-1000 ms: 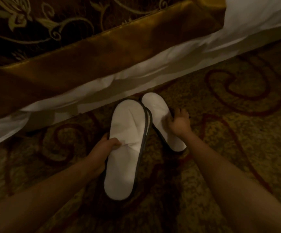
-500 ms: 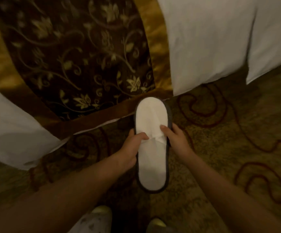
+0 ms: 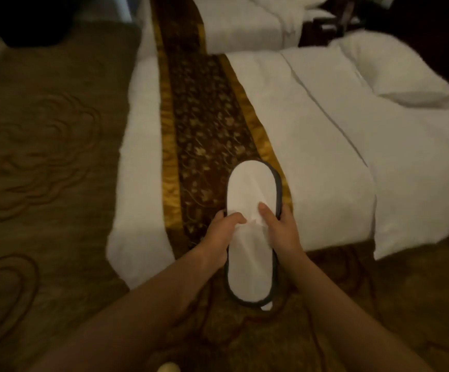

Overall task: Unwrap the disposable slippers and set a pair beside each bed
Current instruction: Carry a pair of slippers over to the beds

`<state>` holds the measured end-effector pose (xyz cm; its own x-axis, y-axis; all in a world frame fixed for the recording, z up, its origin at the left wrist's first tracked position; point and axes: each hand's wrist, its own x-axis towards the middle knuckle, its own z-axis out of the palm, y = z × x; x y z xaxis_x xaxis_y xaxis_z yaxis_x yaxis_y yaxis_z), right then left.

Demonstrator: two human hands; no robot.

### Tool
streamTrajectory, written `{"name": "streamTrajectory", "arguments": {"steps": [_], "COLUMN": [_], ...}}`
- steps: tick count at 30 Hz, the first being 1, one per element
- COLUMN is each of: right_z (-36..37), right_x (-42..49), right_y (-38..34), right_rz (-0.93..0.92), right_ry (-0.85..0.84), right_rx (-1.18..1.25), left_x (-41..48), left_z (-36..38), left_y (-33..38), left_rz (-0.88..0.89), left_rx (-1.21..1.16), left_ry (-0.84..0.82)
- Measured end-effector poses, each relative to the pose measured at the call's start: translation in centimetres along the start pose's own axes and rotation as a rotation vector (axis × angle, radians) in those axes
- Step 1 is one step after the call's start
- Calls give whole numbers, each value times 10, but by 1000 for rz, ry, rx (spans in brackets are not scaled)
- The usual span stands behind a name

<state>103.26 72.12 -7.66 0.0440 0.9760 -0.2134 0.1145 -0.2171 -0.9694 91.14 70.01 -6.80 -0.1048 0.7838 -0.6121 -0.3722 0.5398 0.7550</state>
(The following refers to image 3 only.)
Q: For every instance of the person's left hand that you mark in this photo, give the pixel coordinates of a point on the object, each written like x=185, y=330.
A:
x=218, y=244

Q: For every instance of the person's right hand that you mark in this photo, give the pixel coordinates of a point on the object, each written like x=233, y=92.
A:
x=284, y=240

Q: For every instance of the person's right forearm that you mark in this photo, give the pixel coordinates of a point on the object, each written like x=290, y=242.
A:
x=344, y=317

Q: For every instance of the person's left forearm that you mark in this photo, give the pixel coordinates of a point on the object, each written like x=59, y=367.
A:
x=131, y=325

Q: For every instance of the white bed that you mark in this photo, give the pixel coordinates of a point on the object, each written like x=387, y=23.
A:
x=325, y=151
x=240, y=27

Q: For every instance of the person's left yellow shoe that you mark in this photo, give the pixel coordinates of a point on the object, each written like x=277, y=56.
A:
x=168, y=368

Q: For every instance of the white pillow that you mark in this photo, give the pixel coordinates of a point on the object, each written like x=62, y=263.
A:
x=395, y=69

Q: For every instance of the dark wooden headboard panel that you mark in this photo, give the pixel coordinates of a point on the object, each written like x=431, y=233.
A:
x=433, y=34

